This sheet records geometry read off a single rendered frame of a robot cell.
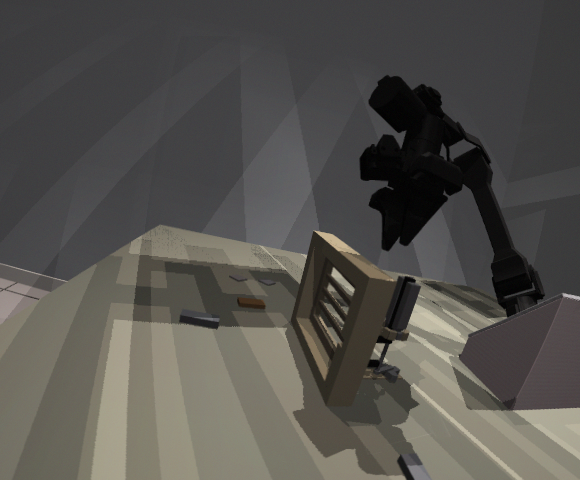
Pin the brown rectangular block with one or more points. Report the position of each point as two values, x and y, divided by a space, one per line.
250 303

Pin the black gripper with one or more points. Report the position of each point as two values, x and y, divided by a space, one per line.
407 208

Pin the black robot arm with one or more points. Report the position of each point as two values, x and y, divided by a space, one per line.
418 112

